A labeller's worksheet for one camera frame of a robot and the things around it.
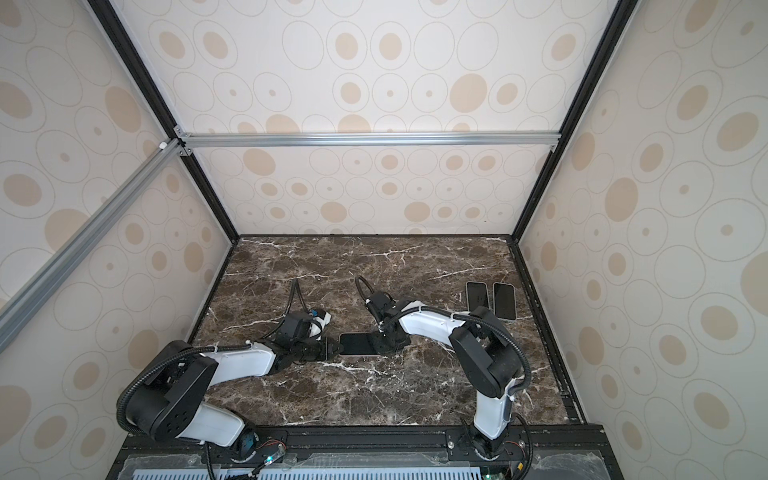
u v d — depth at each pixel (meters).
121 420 0.42
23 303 0.52
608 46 0.73
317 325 0.76
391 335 0.76
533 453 0.71
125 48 0.71
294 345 0.72
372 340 0.80
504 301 1.03
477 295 1.13
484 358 0.48
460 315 0.53
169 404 0.43
